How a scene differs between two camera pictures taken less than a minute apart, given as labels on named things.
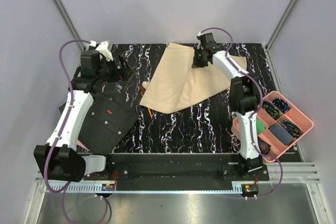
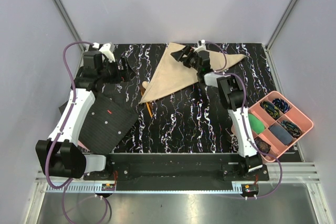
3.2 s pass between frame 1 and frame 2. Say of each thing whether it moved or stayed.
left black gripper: stayed
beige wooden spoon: stayed
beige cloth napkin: moved
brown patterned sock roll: stayed
